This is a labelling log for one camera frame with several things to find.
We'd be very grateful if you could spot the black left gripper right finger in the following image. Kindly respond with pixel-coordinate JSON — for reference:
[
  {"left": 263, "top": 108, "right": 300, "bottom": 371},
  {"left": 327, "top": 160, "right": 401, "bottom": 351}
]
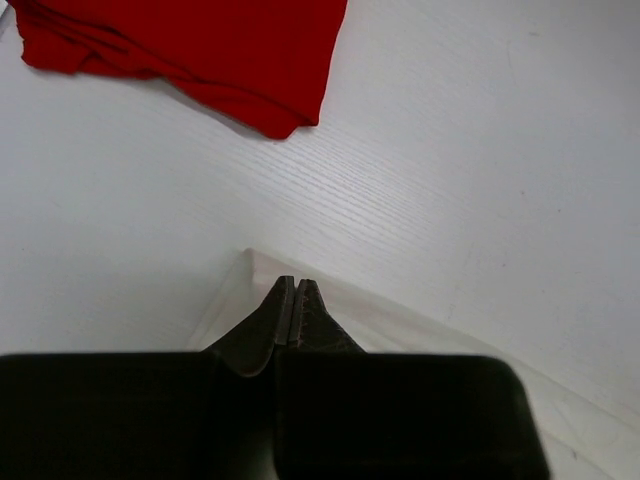
[{"left": 274, "top": 280, "right": 550, "bottom": 479}]

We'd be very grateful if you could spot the white t-shirt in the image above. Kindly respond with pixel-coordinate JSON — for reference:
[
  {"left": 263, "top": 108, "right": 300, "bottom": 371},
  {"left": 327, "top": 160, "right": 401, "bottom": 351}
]
[{"left": 187, "top": 249, "right": 639, "bottom": 479}]

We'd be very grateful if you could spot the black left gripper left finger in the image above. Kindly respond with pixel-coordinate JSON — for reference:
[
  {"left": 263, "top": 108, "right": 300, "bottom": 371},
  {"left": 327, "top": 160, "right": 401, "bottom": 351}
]
[{"left": 1, "top": 276, "right": 295, "bottom": 479}]

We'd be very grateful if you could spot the red t-shirt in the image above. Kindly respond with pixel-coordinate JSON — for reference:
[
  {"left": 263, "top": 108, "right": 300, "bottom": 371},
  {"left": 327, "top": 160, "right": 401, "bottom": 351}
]
[{"left": 11, "top": 1, "right": 347, "bottom": 140}]

